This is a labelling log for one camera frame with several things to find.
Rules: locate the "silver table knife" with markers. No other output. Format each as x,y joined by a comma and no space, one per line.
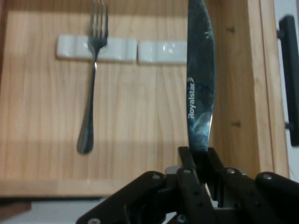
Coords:
201,70

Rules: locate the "silver metal fork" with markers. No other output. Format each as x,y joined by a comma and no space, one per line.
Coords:
93,93

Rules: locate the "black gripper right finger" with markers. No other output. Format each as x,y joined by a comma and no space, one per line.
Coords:
268,200

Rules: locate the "dark wooden cabinet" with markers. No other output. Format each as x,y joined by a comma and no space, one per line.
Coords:
14,208

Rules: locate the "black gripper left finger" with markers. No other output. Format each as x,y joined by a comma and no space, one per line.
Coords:
140,198

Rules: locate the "light wooden drawer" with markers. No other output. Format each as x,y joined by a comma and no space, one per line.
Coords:
140,116

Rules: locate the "white ceramic cutlery rest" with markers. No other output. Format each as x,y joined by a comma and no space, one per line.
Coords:
116,50
161,52

